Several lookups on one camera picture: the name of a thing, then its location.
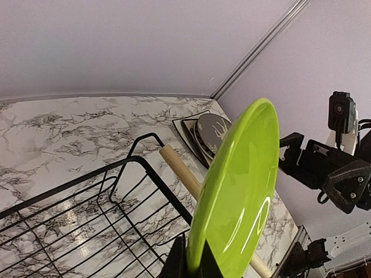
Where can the green plate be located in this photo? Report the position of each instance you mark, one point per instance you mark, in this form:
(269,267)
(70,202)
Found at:
(237,192)

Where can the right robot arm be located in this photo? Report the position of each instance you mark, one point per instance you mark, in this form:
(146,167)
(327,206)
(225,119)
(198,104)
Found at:
(299,260)

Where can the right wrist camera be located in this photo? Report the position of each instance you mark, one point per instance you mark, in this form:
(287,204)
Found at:
(342,113)

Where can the black wire dish rack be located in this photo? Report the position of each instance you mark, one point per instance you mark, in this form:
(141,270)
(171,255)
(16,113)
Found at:
(118,221)

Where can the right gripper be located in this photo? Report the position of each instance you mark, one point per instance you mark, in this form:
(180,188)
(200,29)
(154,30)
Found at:
(341,176)

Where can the right aluminium frame post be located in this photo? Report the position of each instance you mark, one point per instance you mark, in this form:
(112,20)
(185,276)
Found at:
(282,23)

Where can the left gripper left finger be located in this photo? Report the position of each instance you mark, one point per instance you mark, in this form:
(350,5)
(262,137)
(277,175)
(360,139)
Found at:
(175,265)

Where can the grey reindeer plate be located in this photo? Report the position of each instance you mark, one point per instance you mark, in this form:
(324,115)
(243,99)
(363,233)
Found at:
(209,133)

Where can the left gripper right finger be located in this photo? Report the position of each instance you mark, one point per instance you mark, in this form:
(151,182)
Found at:
(208,267)

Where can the square floral plate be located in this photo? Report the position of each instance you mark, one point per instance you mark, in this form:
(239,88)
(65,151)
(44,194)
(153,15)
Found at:
(188,126)

